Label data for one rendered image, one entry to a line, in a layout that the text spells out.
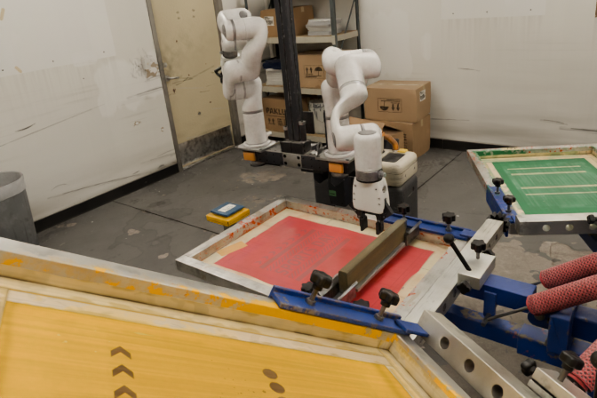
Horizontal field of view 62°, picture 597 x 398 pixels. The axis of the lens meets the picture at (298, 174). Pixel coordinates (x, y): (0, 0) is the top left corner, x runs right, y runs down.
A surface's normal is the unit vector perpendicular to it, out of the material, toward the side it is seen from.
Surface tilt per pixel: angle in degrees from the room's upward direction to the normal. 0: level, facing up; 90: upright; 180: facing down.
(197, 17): 90
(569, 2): 90
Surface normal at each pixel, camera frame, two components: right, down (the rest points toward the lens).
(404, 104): -0.54, 0.34
